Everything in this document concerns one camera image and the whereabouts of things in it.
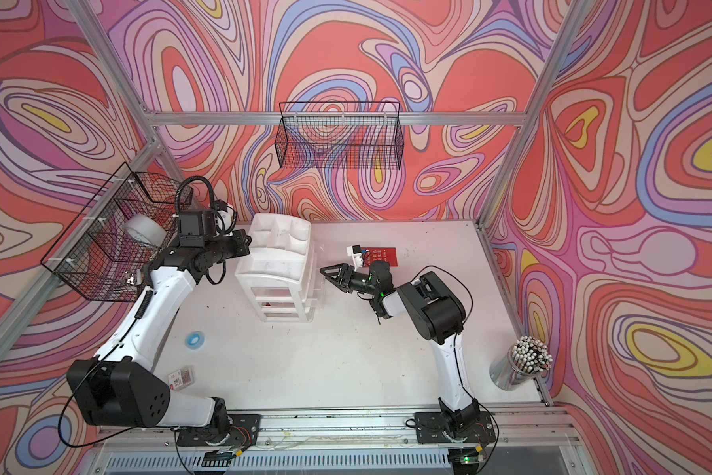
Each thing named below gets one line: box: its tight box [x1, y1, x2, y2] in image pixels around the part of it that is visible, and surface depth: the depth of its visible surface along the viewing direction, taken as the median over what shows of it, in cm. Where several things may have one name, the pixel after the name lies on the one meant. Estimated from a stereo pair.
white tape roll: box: [124, 214, 168, 248], surface depth 76 cm
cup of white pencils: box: [489, 336, 553, 392], surface depth 70 cm
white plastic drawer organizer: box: [235, 212, 313, 323], surface depth 86 cm
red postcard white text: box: [360, 247, 398, 268], surface depth 112 cm
